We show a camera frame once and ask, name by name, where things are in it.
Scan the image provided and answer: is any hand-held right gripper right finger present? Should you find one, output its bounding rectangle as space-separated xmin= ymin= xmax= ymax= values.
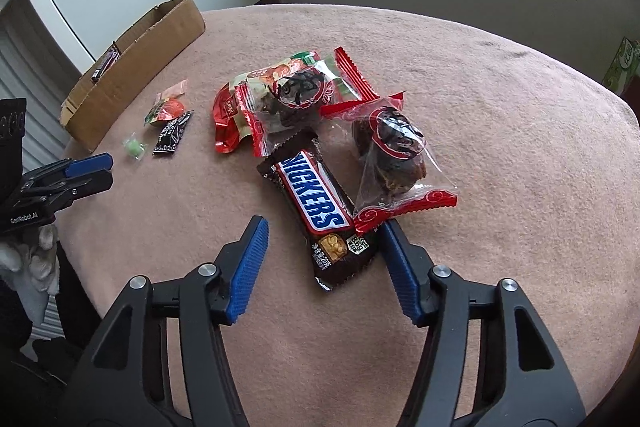
xmin=377 ymin=218 xmax=588 ymax=427

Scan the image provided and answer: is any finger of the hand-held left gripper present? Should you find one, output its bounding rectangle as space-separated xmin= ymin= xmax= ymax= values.
xmin=15 ymin=169 xmax=113 ymax=210
xmin=22 ymin=153 xmax=115 ymax=188

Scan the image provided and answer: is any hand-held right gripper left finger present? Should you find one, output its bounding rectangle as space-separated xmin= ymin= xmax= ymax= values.
xmin=70 ymin=215 xmax=271 ymax=427

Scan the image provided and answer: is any green candy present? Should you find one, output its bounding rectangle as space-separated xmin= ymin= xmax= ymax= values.
xmin=123 ymin=133 xmax=147 ymax=161

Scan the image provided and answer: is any black candy packet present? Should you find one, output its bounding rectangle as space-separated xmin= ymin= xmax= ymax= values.
xmin=152 ymin=110 xmax=195 ymax=156

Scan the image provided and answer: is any large brown chocolate bar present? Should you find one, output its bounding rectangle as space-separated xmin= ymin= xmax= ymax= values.
xmin=256 ymin=130 xmax=378 ymax=293

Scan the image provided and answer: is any orange green candy packet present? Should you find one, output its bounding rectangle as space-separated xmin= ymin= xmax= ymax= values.
xmin=144 ymin=80 xmax=188 ymax=126

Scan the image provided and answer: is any cardboard box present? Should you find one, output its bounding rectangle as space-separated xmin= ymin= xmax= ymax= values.
xmin=60 ymin=0 xmax=207 ymax=154

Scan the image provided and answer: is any small brown chocolate bar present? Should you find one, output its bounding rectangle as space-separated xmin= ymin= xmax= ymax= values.
xmin=91 ymin=48 xmax=121 ymax=81

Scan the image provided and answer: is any clear red pastry packet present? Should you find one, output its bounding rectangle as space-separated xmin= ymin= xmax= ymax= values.
xmin=235 ymin=47 xmax=381 ymax=158
xmin=320 ymin=92 xmax=458 ymax=235

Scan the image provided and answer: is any red foil snack packet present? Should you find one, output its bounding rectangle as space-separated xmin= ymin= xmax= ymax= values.
xmin=212 ymin=84 xmax=256 ymax=154

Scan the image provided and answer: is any green red snack packet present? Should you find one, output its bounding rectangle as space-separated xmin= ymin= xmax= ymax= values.
xmin=232 ymin=50 xmax=321 ymax=92

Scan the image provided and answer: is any person's left hand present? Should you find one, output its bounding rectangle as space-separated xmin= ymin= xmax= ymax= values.
xmin=0 ymin=224 xmax=61 ymax=295

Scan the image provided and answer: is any green printed box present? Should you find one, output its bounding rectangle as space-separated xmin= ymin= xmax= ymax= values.
xmin=602 ymin=37 xmax=640 ymax=98

